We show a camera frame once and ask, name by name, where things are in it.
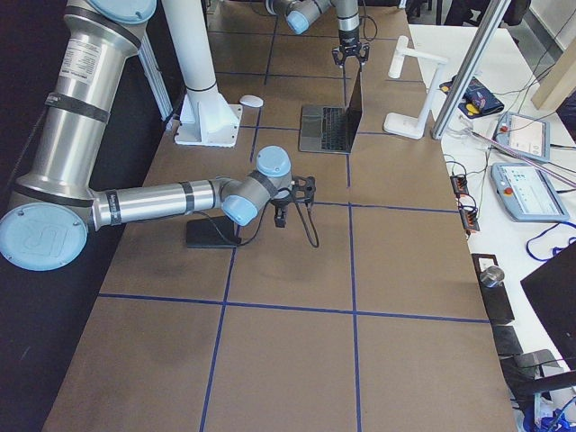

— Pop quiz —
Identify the silver metal cylinder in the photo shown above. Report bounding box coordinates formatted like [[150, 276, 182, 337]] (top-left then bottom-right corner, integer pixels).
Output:
[[479, 265, 505, 289]]

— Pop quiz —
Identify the far teach pendant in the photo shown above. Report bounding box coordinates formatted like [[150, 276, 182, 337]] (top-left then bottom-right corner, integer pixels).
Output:
[[493, 112, 551, 162]]

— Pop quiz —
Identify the grey laptop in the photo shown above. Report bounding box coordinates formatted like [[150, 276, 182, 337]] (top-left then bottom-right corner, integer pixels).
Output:
[[299, 70, 363, 154]]

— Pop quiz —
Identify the teach pendant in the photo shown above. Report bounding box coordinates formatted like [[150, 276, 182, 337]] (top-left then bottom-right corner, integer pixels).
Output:
[[493, 112, 551, 162], [490, 163, 570, 222]]

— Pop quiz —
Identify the black mouse pad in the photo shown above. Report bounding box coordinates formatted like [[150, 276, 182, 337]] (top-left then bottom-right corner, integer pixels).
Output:
[[185, 216, 241, 248]]

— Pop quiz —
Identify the white computer mouse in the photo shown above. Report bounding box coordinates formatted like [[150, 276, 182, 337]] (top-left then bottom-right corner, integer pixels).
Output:
[[238, 94, 264, 108]]

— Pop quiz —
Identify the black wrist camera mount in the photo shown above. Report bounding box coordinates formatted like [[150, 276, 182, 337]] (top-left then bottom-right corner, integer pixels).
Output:
[[292, 175, 316, 207]]

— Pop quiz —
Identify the black monitor corner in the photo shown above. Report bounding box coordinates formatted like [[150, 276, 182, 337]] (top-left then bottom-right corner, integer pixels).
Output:
[[521, 245, 576, 370]]

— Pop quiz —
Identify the white desk lamp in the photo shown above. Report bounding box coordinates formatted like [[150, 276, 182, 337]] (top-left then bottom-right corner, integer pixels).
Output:
[[382, 35, 449, 139]]

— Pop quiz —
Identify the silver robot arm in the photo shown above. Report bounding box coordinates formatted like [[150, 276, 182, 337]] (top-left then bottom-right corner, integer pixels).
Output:
[[265, 0, 370, 68], [1, 1, 293, 271]]

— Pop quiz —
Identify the aluminium frame post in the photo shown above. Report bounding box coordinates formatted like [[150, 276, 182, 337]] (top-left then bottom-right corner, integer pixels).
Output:
[[431, 0, 510, 140]]

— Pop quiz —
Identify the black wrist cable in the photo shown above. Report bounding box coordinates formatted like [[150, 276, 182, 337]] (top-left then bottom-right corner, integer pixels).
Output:
[[357, 0, 378, 42], [197, 197, 320, 248]]

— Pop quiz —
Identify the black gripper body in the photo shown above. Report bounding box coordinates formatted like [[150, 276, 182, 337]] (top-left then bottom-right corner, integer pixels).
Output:
[[338, 27, 362, 55], [271, 197, 291, 221]]

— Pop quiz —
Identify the near teach pendant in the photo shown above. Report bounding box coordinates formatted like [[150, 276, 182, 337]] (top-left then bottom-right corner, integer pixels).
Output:
[[490, 163, 570, 222]]

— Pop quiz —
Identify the blue yellow pouch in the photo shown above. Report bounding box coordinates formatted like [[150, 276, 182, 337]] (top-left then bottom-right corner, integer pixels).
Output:
[[458, 77, 504, 119]]

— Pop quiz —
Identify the black orange connector strip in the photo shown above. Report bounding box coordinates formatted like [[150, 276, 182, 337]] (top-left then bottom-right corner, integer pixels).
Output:
[[450, 174, 480, 237]]

